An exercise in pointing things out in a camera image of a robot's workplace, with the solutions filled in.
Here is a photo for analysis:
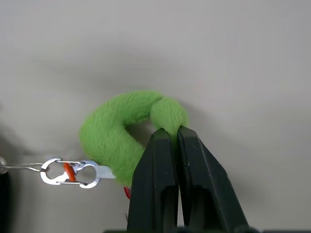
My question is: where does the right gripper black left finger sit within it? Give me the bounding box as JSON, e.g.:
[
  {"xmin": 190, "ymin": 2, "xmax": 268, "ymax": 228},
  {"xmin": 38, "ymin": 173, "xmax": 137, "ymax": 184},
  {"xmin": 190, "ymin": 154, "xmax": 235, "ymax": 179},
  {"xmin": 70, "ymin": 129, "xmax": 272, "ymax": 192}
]
[{"xmin": 126, "ymin": 128, "xmax": 180, "ymax": 231}]

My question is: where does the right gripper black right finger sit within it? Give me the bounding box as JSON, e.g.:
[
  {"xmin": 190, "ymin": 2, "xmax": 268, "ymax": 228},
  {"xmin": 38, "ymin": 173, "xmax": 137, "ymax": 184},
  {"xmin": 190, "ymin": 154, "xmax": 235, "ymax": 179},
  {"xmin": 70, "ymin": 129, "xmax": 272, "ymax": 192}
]
[{"xmin": 176, "ymin": 125, "xmax": 250, "ymax": 230}]

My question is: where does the green plush zipper charm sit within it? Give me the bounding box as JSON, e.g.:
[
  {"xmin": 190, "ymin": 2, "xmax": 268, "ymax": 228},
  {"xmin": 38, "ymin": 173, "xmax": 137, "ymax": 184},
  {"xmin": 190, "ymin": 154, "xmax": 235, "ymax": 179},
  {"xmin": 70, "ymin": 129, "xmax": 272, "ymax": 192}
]
[{"xmin": 79, "ymin": 91, "xmax": 190, "ymax": 188}]

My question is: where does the silver S-shaped clip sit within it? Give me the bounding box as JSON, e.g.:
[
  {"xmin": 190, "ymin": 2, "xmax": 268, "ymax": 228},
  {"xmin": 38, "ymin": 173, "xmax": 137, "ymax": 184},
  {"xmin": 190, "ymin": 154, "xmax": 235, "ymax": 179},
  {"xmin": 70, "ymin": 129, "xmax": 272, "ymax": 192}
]
[{"xmin": 39, "ymin": 157, "xmax": 102, "ymax": 189}]

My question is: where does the thin metal zipper pull wire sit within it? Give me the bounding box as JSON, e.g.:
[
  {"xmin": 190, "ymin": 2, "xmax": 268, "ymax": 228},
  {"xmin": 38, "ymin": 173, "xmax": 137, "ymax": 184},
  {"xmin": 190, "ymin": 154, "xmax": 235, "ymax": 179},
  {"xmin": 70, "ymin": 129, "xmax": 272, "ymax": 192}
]
[{"xmin": 0, "ymin": 162, "xmax": 44, "ymax": 173}]

